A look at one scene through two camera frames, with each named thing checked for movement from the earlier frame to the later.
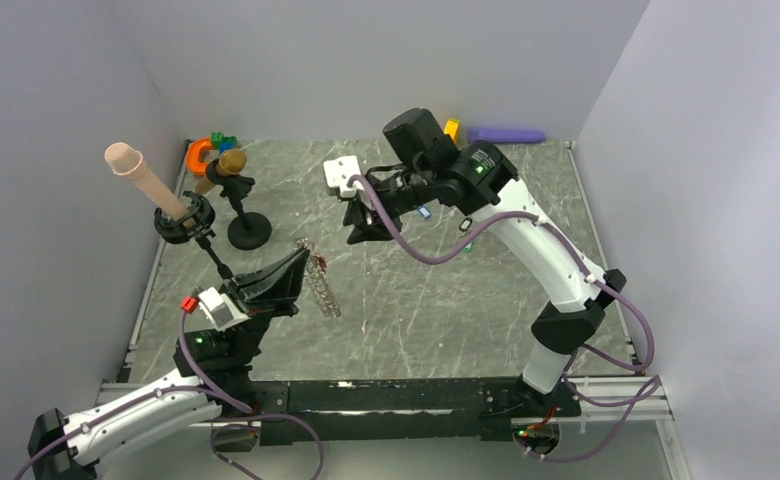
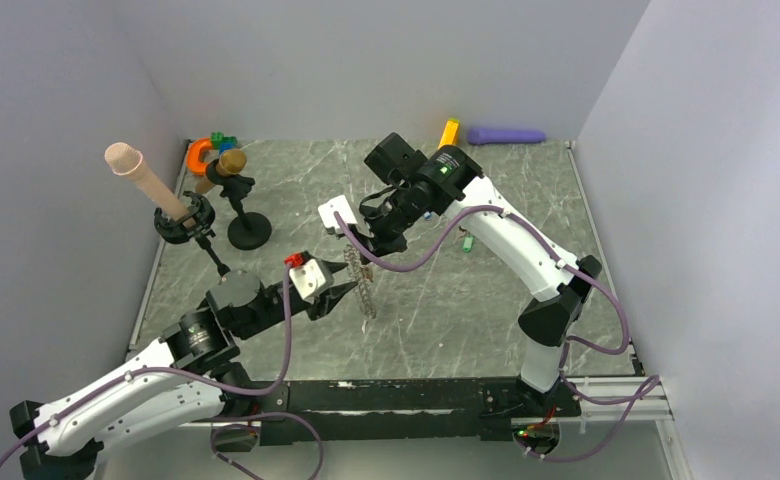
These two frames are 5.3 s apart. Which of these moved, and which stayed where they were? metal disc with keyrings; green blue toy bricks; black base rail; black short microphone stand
Moved: metal disc with keyrings
Stayed: black short microphone stand; green blue toy bricks; black base rail
